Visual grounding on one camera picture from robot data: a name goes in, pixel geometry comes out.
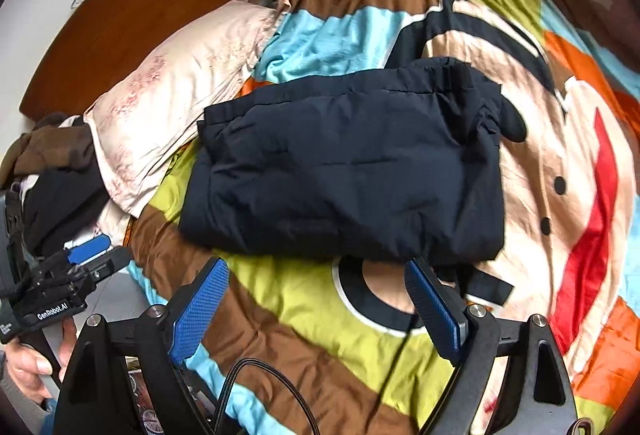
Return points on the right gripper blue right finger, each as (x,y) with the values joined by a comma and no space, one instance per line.
(535,395)

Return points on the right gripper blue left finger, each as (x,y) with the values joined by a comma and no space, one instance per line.
(96,396)

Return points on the person's left hand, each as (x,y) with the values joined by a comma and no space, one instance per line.
(26,366)

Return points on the pile of dark clothes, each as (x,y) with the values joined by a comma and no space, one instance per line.
(55,168)

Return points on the dark navy padded jacket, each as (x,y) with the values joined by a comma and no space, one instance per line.
(387,164)

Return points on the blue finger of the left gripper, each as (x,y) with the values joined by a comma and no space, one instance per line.
(108,263)
(88,250)

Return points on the beige patterned pillow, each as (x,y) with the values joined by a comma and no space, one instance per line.
(140,123)

